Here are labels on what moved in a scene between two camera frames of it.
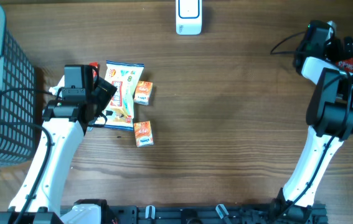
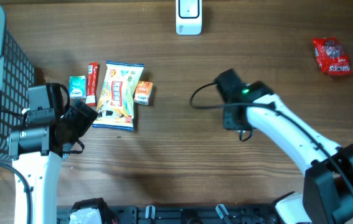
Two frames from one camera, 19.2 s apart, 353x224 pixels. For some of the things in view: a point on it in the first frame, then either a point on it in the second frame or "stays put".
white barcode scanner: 188,17 stays put
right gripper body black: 334,50 -> 231,122
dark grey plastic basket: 6,93 stays put
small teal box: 55,89 -> 77,85
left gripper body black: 101,97 -> 78,122
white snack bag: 125,77 stays put
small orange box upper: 143,92 stays put
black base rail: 317,214 stays put
